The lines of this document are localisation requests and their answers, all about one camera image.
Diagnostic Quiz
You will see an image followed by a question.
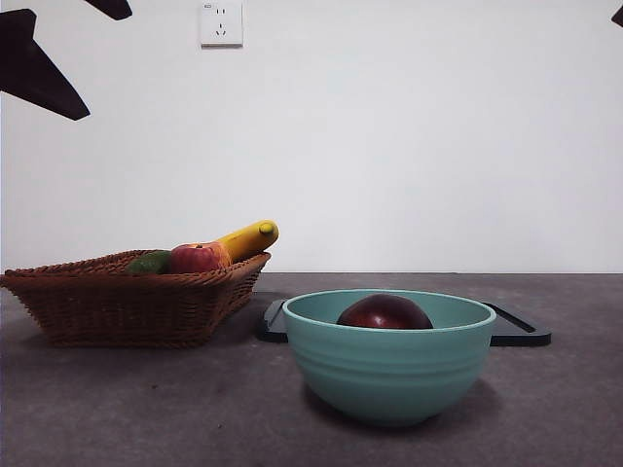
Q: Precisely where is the dark red plum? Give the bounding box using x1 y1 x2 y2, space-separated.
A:
336 293 434 331

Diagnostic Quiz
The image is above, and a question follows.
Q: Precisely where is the teal ribbed bowl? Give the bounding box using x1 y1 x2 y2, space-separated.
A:
281 289 497 428

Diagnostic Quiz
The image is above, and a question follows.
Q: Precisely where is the green avocado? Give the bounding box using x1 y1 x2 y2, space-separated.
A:
125 250 172 275

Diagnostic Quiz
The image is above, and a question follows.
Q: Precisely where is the red and yellow apple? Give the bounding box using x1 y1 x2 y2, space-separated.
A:
169 241 233 274

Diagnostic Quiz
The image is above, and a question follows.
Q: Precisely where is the brown wicker basket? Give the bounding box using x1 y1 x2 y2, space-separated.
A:
0 249 272 349

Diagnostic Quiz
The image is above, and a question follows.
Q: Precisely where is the yellow banana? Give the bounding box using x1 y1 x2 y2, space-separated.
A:
213 219 279 264

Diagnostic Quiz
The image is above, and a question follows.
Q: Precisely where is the dark green rectangular tray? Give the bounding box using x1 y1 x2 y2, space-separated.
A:
256 299 553 347

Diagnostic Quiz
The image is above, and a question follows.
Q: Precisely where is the white wall socket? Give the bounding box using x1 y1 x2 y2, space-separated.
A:
200 0 243 49

